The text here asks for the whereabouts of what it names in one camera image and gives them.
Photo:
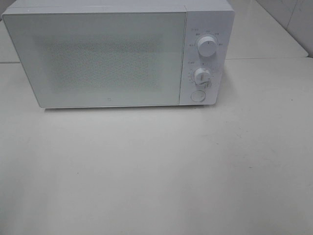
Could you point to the round white door button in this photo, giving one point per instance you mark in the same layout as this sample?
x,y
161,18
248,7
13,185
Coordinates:
x,y
198,96

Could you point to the white microwave oven body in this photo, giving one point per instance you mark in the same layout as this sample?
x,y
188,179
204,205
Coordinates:
x,y
203,17

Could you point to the upper white power knob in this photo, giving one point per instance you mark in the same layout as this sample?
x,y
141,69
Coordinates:
x,y
207,46

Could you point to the white timer knob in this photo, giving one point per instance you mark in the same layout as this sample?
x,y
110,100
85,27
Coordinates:
x,y
202,76

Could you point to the white microwave door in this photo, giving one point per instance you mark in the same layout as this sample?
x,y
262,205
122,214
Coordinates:
x,y
100,60

